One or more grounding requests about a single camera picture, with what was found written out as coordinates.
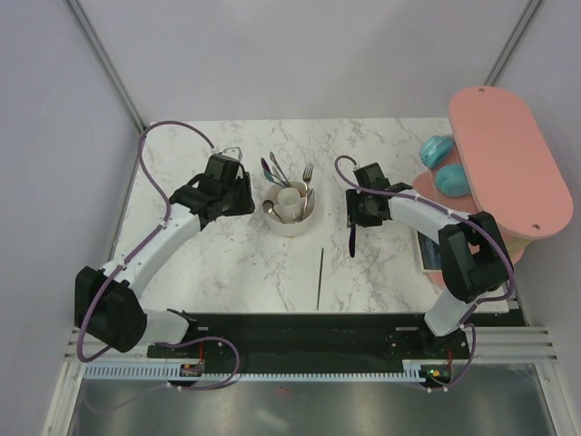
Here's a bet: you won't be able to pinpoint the blue plastic knife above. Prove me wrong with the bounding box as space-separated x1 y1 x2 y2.
349 225 357 258

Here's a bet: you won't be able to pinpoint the teal plastic spoon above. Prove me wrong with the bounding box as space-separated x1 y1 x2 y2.
263 170 286 188

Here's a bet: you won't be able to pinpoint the silver small spoon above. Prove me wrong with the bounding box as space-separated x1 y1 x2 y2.
262 199 284 223

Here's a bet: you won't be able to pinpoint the purple long-handled spoon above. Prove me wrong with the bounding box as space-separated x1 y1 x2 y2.
261 158 286 185

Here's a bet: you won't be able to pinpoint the dark chopstick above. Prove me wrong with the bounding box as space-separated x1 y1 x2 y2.
315 247 325 312

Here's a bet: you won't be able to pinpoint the teal handled silver fork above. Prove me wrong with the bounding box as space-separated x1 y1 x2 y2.
301 163 314 218

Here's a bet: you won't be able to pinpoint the white round divided container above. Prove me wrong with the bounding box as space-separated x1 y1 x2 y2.
263 181 316 237

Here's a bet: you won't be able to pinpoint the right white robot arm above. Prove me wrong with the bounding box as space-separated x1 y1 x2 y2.
337 163 516 358

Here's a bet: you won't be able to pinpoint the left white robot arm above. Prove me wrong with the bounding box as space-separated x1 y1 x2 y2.
74 147 255 357

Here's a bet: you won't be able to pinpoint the teal headphones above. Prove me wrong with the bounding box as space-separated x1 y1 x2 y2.
419 135 470 198

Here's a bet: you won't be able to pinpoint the pink oval shelf top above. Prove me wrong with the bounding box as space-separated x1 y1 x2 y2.
448 85 574 240

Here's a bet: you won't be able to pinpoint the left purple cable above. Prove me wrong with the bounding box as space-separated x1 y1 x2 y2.
75 120 241 414

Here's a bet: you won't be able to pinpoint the purple cable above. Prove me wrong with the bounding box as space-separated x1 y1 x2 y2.
334 155 518 396
75 120 241 414

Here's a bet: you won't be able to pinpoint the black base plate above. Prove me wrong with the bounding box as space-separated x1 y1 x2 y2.
145 312 471 364

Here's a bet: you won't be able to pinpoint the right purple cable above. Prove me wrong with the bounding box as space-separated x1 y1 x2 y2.
334 155 518 396

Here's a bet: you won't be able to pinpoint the white slotted cable duct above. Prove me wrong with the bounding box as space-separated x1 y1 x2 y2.
84 361 451 382

